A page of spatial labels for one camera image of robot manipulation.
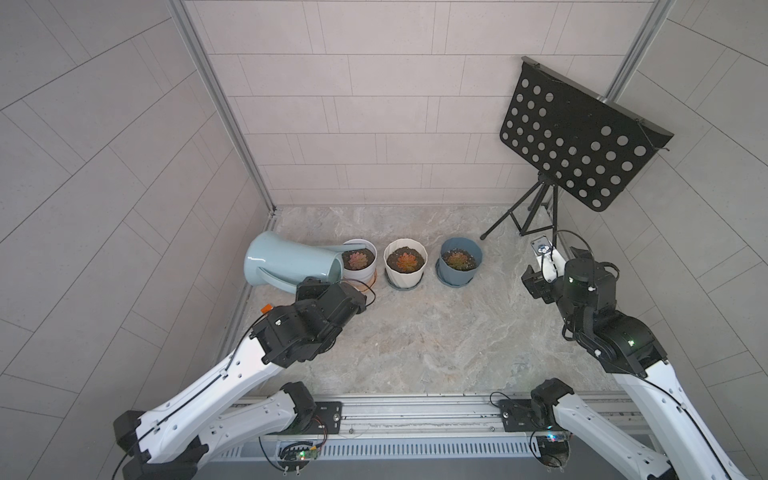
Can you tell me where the light blue watering can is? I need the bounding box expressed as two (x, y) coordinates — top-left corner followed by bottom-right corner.
(243, 231), (365, 293)

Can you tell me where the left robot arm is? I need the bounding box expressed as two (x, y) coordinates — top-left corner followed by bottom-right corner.
(112, 277), (376, 479)

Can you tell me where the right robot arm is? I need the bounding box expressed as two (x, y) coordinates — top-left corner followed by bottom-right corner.
(521, 237), (744, 479)

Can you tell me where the pink succulent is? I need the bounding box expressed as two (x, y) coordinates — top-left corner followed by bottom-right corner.
(347, 250), (369, 271)

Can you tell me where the orange-red succulent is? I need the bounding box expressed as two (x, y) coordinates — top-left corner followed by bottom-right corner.
(394, 251), (420, 273)

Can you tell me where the green-red succulent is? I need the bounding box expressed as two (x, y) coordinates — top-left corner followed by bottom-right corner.
(443, 249), (477, 271)

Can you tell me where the peach pot saucer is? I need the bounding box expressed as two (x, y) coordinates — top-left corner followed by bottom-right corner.
(350, 272), (378, 292)

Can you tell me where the white round plant pot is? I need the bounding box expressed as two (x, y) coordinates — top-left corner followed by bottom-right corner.
(342, 239), (377, 280)

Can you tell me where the grey-blue pot saucer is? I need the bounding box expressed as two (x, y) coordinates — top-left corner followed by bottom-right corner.
(384, 272), (423, 291)

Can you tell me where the cream faceted plant pot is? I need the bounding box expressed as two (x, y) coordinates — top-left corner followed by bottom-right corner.
(384, 238), (428, 290)

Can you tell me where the blue plant pot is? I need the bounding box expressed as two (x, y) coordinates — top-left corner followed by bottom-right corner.
(437, 237), (483, 284)

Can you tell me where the left circuit board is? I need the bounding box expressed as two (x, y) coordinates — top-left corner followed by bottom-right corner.
(277, 441), (321, 474)

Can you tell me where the circuit board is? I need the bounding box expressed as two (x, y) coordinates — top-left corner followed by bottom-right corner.
(277, 441), (321, 474)
(535, 435), (570, 469)

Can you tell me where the black perforated music stand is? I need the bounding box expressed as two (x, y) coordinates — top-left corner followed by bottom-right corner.
(498, 57), (674, 241)

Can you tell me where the right circuit board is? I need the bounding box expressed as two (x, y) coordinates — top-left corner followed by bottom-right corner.
(535, 435), (570, 469)

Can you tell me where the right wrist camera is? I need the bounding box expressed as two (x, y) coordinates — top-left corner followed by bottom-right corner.
(531, 236), (566, 283)

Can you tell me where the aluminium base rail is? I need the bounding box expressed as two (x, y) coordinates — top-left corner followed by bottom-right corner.
(209, 389), (670, 444)

